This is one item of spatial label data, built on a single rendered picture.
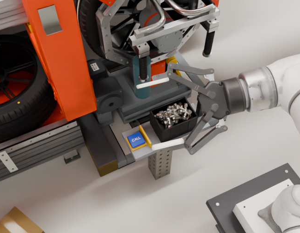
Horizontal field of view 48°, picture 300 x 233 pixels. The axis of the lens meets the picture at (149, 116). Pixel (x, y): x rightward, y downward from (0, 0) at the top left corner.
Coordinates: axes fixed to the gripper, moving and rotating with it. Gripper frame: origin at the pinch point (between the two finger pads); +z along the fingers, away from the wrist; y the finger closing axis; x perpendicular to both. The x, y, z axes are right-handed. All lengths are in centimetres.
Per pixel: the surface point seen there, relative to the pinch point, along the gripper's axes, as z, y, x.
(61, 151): 63, 17, 123
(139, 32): -1, -29, 64
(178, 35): -17, -26, 83
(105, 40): 16, -32, 83
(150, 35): -4, -27, 67
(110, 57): 16, -25, 92
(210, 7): -32, -33, 74
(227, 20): -72, -47, 227
